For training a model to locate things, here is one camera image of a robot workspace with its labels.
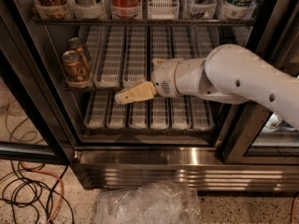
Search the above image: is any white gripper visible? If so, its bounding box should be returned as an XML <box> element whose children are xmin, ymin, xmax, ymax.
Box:
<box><xmin>114</xmin><ymin>58</ymin><xmax>182</xmax><ymax>105</ymax></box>

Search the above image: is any orange can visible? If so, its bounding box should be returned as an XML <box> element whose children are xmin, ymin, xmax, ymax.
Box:
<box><xmin>67</xmin><ymin>37</ymin><xmax>91</xmax><ymax>71</ymax></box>
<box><xmin>62</xmin><ymin>50</ymin><xmax>90</xmax><ymax>82</ymax></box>

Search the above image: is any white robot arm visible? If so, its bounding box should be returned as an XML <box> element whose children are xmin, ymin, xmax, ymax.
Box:
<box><xmin>115</xmin><ymin>44</ymin><xmax>299</xmax><ymax>129</ymax></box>

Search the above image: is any bottom shelf tray three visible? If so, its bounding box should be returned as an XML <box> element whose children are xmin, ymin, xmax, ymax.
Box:
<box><xmin>129</xmin><ymin>102</ymin><xmax>148</xmax><ymax>129</ymax></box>

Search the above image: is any shelf tray three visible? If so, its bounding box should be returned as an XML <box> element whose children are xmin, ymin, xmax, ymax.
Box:
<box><xmin>129</xmin><ymin>102</ymin><xmax>148</xmax><ymax>129</ymax></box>
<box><xmin>122</xmin><ymin>26</ymin><xmax>147</xmax><ymax>87</ymax></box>

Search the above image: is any bottom shelf tray five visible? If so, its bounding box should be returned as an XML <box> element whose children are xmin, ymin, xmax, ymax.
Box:
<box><xmin>171</xmin><ymin>97</ymin><xmax>191</xmax><ymax>130</ymax></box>

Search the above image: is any shelf tray five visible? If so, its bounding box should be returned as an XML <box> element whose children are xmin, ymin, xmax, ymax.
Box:
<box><xmin>171</xmin><ymin>97</ymin><xmax>191</xmax><ymax>130</ymax></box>
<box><xmin>173</xmin><ymin>27</ymin><xmax>193</xmax><ymax>59</ymax></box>

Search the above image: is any bottom shelf tray four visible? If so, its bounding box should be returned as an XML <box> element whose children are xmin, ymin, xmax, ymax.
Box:
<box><xmin>150</xmin><ymin>97</ymin><xmax>169</xmax><ymax>130</ymax></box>

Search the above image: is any shelf tray four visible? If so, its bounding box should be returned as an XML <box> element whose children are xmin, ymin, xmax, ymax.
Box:
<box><xmin>150</xmin><ymin>97</ymin><xmax>169</xmax><ymax>130</ymax></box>
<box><xmin>150</xmin><ymin>26</ymin><xmax>172</xmax><ymax>59</ymax></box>

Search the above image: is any middle shelf tray four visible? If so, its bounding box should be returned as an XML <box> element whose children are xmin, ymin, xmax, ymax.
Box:
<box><xmin>150</xmin><ymin>26</ymin><xmax>172</xmax><ymax>59</ymax></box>

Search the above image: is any middle shelf tray three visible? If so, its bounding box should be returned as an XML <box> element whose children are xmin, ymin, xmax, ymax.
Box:
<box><xmin>122</xmin><ymin>26</ymin><xmax>147</xmax><ymax>87</ymax></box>

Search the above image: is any middle shelf tray two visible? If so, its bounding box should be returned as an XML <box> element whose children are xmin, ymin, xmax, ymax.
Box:
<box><xmin>94</xmin><ymin>26</ymin><xmax>126</xmax><ymax>89</ymax></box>

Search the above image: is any shelf tray two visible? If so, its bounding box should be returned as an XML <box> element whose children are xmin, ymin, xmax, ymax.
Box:
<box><xmin>94</xmin><ymin>26</ymin><xmax>126</xmax><ymax>89</ymax></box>
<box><xmin>107</xmin><ymin>93</ymin><xmax>127</xmax><ymax>129</ymax></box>

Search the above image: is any middle shelf tray five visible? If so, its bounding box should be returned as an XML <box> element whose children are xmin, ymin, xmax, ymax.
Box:
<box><xmin>173</xmin><ymin>27</ymin><xmax>193</xmax><ymax>59</ymax></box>

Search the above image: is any bottom shelf tray two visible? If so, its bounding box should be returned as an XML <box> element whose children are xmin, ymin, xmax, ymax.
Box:
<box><xmin>107</xmin><ymin>93</ymin><xmax>127</xmax><ymax>129</ymax></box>

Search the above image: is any bottom shelf tray six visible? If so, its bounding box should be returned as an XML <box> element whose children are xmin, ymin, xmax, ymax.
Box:
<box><xmin>190</xmin><ymin>97</ymin><xmax>213</xmax><ymax>132</ymax></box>

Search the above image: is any bottom shelf tray one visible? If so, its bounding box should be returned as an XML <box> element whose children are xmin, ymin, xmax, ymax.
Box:
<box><xmin>84</xmin><ymin>91</ymin><xmax>109</xmax><ymax>129</ymax></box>

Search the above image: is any empty top shelf tray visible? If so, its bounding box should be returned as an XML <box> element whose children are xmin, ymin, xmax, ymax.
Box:
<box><xmin>148</xmin><ymin>0</ymin><xmax>179</xmax><ymax>20</ymax></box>

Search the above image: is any stainless steel fridge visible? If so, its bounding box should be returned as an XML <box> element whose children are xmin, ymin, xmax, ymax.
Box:
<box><xmin>15</xmin><ymin>0</ymin><xmax>299</xmax><ymax>192</ymax></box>

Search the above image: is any red soda can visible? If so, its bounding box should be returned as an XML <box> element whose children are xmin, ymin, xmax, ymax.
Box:
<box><xmin>111</xmin><ymin>0</ymin><xmax>141</xmax><ymax>19</ymax></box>

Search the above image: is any open glass fridge door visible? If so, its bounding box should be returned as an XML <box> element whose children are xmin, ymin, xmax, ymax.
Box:
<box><xmin>0</xmin><ymin>0</ymin><xmax>75</xmax><ymax>164</ymax></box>

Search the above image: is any clear plastic bag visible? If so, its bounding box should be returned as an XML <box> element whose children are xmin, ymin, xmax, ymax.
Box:
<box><xmin>95</xmin><ymin>181</ymin><xmax>201</xmax><ymax>224</ymax></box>

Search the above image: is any orange cable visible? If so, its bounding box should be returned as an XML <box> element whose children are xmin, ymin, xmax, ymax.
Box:
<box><xmin>20</xmin><ymin>161</ymin><xmax>65</xmax><ymax>224</ymax></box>

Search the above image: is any black cable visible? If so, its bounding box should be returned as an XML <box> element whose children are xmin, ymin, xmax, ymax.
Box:
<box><xmin>0</xmin><ymin>160</ymin><xmax>76</xmax><ymax>224</ymax></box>

